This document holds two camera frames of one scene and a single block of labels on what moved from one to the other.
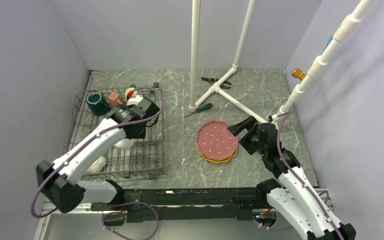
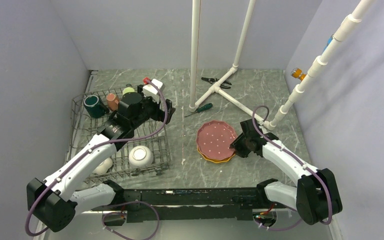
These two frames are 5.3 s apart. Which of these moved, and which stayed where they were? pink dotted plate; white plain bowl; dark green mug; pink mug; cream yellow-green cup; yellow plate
Moved: dark green mug; white plain bowl
Stayed: pink dotted plate; yellow plate; pink mug; cream yellow-green cup
